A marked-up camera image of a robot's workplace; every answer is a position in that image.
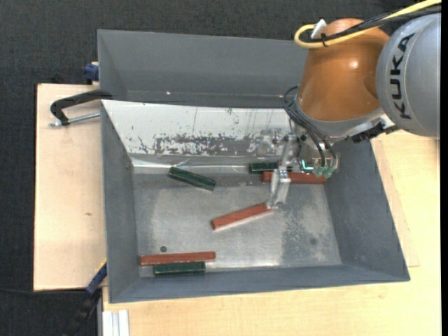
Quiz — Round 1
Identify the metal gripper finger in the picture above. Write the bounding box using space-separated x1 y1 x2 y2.
276 167 293 209
267 169 283 210

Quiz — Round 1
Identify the grey metal bin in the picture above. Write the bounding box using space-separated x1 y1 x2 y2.
97 29 411 304

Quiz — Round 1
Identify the red-brown flat block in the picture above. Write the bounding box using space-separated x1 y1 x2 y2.
140 251 217 267
261 171 328 186
210 202 276 232

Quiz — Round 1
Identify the dark green flat block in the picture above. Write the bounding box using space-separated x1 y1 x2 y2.
248 162 293 175
167 165 217 193
153 260 207 277

